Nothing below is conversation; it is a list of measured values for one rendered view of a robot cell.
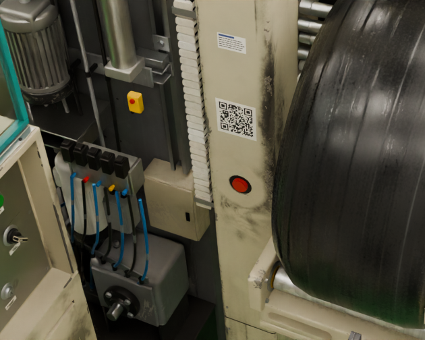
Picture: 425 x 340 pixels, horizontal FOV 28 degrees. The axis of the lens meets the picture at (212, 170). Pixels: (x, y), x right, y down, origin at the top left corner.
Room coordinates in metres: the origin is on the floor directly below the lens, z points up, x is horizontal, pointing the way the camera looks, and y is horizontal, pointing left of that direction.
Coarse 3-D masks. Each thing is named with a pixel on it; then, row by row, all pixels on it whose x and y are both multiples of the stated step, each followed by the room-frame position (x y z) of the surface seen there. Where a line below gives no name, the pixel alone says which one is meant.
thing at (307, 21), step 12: (300, 0) 1.50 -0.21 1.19; (312, 0) 1.56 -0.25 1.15; (324, 0) 1.59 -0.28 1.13; (336, 0) 1.57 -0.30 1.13; (300, 12) 1.48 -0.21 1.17; (312, 12) 1.47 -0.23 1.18; (324, 12) 1.45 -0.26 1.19; (300, 24) 1.47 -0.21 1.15; (312, 24) 1.46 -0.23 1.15; (300, 36) 1.48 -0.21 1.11; (312, 36) 1.47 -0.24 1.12; (300, 48) 1.48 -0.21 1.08; (300, 60) 1.49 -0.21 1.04; (300, 72) 1.50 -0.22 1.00
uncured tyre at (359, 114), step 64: (384, 0) 1.05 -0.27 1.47; (320, 64) 0.97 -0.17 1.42; (384, 64) 0.94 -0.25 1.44; (320, 128) 0.89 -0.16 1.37; (384, 128) 0.86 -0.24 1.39; (320, 192) 0.84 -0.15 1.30; (384, 192) 0.81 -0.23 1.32; (320, 256) 0.81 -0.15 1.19; (384, 256) 0.77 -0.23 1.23; (384, 320) 0.80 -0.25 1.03
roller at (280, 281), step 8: (280, 272) 1.00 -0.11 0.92; (272, 280) 1.00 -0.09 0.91; (280, 280) 0.99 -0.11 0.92; (288, 280) 0.99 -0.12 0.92; (280, 288) 0.98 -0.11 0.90; (288, 288) 0.98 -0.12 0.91; (296, 288) 0.97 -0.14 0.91; (304, 296) 0.96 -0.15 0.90; (320, 304) 0.94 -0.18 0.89; (328, 304) 0.94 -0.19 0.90; (344, 312) 0.92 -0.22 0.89; (352, 312) 0.91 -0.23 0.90; (368, 320) 0.90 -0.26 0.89; (376, 320) 0.89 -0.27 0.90; (392, 328) 0.87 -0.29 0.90; (400, 328) 0.87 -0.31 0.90; (416, 336) 0.85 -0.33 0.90; (424, 336) 0.85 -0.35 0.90
